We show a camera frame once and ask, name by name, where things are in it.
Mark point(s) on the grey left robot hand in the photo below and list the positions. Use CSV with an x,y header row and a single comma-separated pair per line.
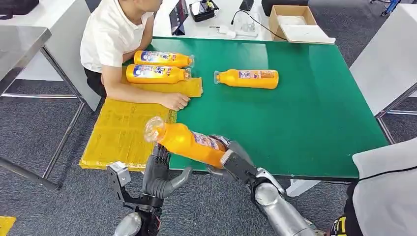
x,y
156,179

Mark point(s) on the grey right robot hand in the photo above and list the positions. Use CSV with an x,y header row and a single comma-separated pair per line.
x,y
242,163

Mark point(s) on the orange drink bottle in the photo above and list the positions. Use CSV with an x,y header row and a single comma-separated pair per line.
x,y
153,74
251,79
182,141
163,59

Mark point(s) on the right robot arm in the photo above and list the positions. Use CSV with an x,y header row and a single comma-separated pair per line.
x,y
280,211

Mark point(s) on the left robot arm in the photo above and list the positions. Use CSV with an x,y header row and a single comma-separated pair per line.
x,y
130,224

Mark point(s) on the yellow sheet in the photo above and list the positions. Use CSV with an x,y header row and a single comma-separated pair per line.
x,y
120,136

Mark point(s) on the green table mat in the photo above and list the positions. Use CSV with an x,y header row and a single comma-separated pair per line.
x,y
293,114

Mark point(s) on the white charger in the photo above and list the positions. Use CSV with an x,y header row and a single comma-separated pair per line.
x,y
228,32

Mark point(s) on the clear plastic container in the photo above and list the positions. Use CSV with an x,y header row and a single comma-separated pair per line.
x,y
247,27

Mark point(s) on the cardboard box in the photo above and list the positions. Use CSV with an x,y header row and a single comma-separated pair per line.
x,y
272,22

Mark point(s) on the white foam sheet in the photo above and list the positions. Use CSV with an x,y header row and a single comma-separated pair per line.
x,y
303,32

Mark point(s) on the person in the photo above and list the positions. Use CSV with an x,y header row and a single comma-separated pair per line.
x,y
387,195
107,35

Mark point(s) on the black tray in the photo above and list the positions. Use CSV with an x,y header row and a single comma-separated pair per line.
x,y
202,13

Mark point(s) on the yellow floor marker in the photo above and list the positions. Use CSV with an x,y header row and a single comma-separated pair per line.
x,y
6,225

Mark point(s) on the black case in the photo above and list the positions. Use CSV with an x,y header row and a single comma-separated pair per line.
x,y
266,6

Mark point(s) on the black phone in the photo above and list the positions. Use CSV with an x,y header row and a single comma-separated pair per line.
x,y
246,4

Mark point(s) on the black tablet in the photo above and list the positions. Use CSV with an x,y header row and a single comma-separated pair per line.
x,y
177,16

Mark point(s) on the white table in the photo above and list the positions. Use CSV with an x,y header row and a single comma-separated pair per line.
x,y
384,65
62,39

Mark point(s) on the steel table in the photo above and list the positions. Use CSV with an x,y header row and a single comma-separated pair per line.
x,y
19,49

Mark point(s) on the black bag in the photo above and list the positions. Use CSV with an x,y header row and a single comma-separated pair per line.
x,y
19,6

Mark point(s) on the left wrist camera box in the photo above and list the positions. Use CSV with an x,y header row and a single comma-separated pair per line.
x,y
120,174

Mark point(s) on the blue metal frame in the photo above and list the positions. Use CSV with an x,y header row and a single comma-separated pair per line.
x,y
391,6

